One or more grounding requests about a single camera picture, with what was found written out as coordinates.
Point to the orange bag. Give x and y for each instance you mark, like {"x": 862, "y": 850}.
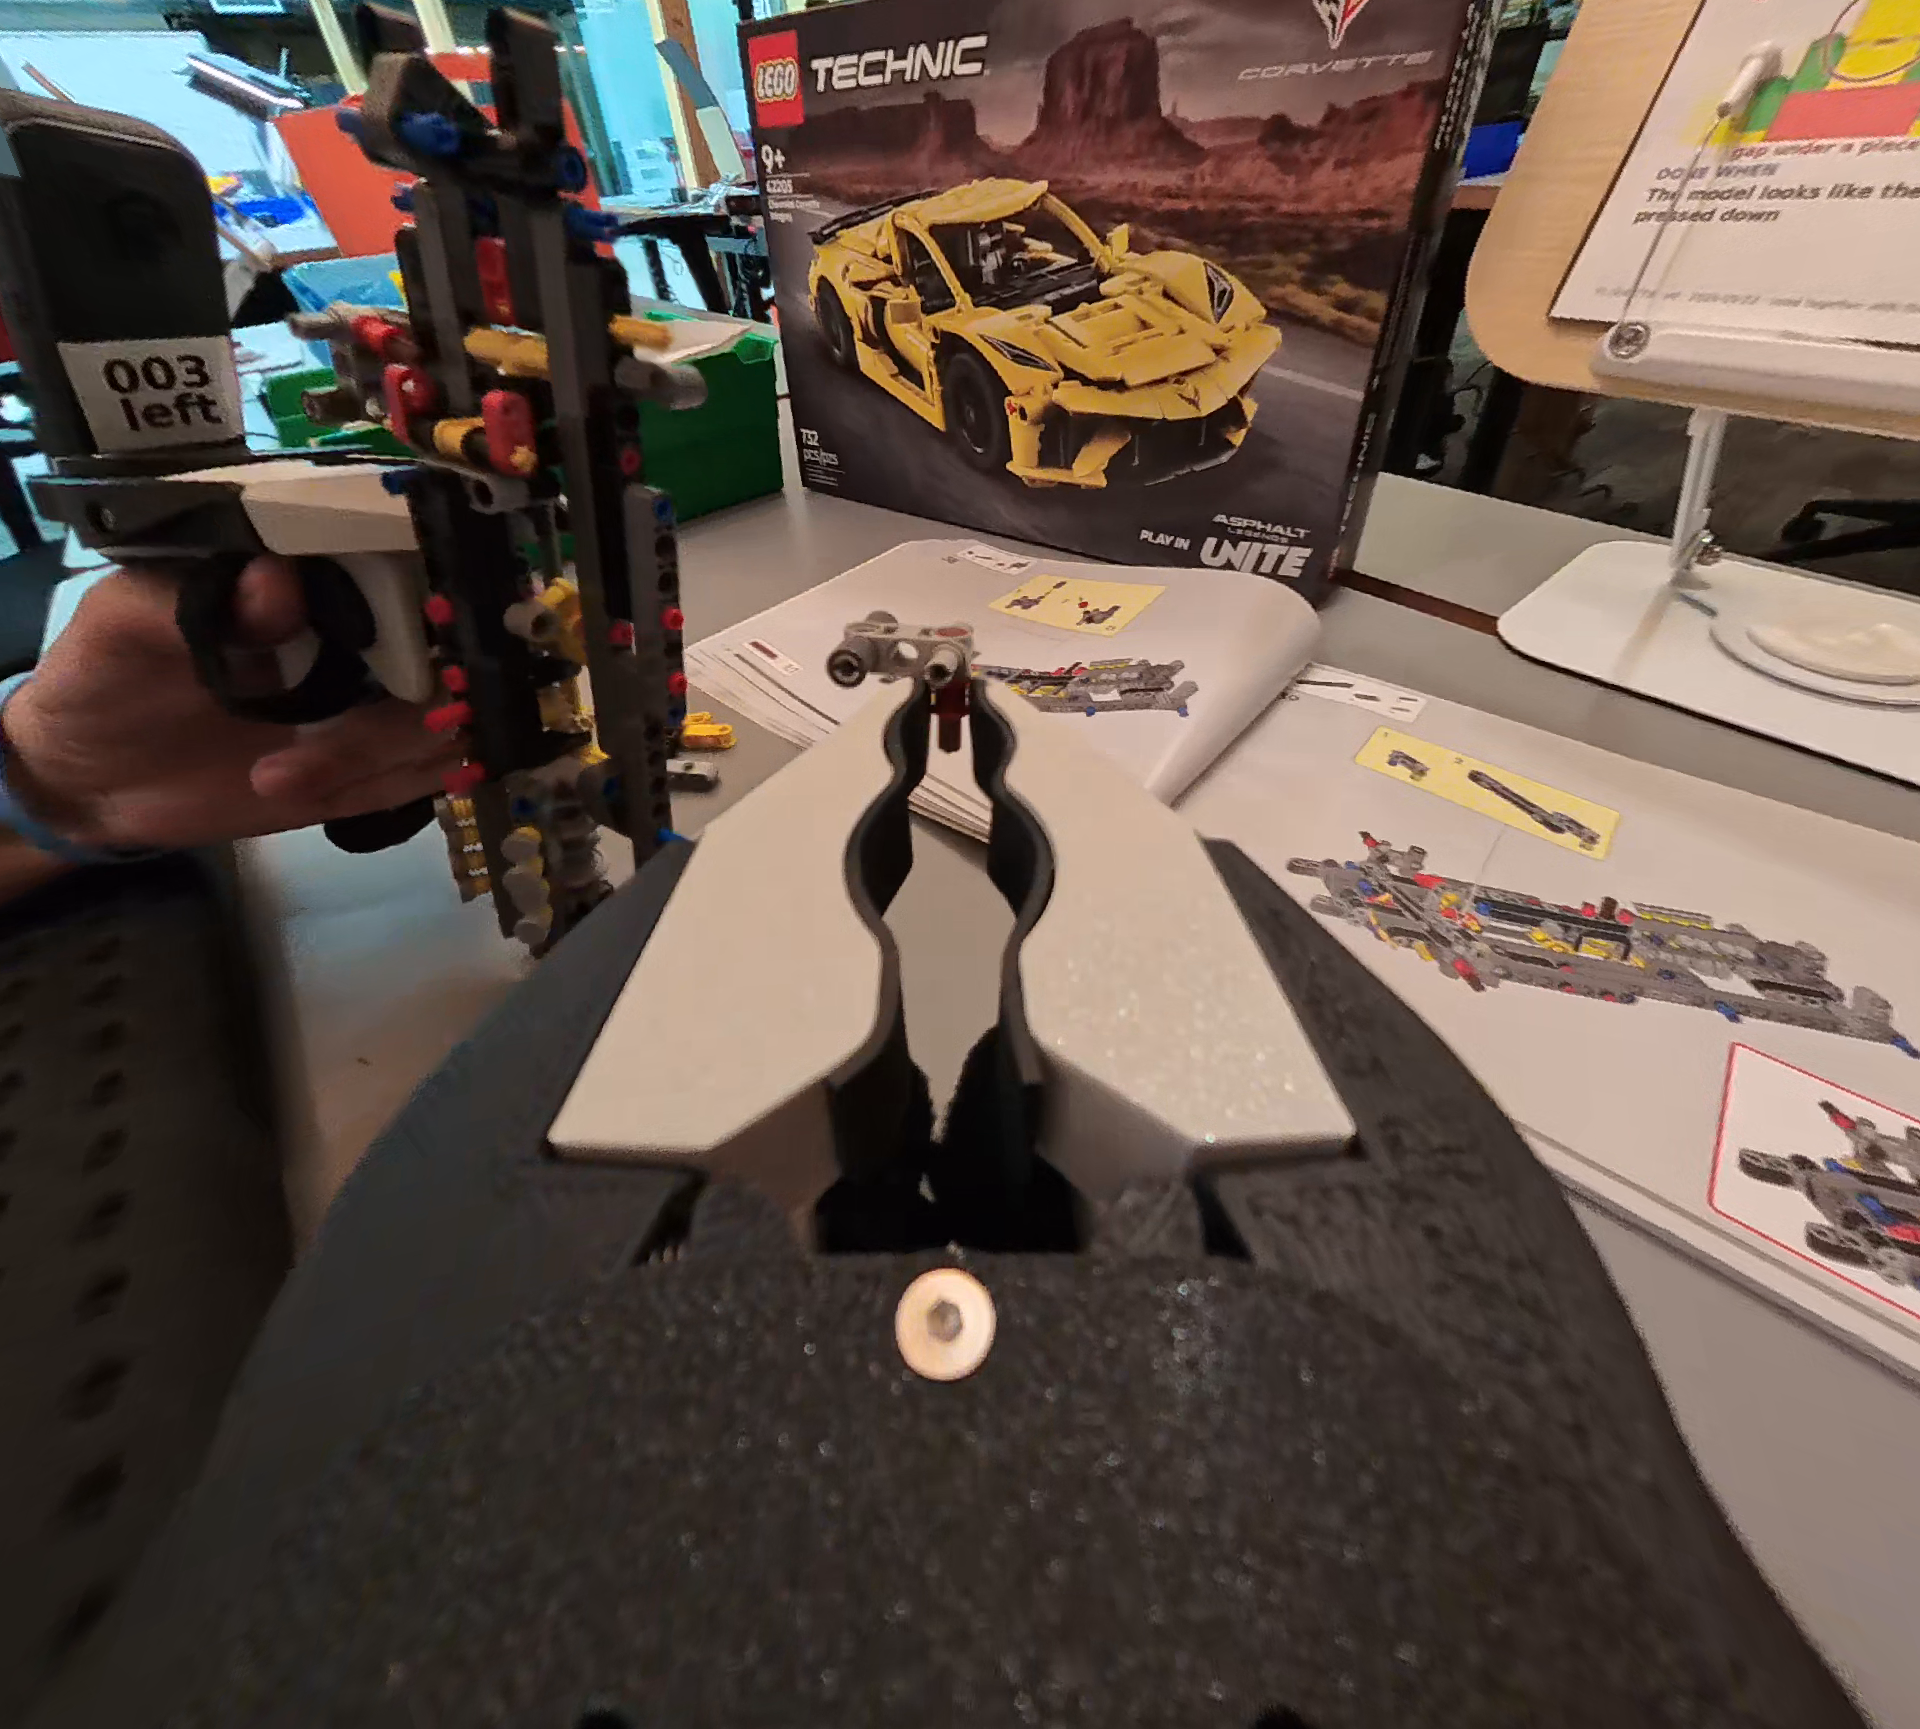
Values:
{"x": 339, "y": 185}

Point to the green plastic bin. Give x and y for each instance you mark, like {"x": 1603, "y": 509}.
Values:
{"x": 720, "y": 426}

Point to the small grey connector red pin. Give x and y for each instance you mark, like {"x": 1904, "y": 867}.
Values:
{"x": 901, "y": 654}

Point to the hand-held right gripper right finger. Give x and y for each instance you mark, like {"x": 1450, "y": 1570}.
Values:
{"x": 1184, "y": 995}

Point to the lego set box yellow car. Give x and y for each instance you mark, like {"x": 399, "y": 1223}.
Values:
{"x": 1125, "y": 259}

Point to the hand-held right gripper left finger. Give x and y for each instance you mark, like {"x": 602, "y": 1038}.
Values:
{"x": 720, "y": 995}

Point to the yellow lego connector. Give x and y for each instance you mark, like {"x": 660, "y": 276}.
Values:
{"x": 702, "y": 732}

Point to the printed instruction sheet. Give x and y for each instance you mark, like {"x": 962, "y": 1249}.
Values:
{"x": 1771, "y": 35}

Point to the wooden document board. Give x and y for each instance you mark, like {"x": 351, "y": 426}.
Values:
{"x": 1545, "y": 185}

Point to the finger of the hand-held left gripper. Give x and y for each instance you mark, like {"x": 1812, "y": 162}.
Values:
{"x": 330, "y": 508}

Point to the person's left hand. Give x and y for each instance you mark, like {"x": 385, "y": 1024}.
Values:
{"x": 134, "y": 725}

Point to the lego car chassis model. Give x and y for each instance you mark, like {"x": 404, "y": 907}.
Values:
{"x": 524, "y": 485}

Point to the lego instruction booklet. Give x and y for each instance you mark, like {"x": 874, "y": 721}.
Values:
{"x": 1350, "y": 786}

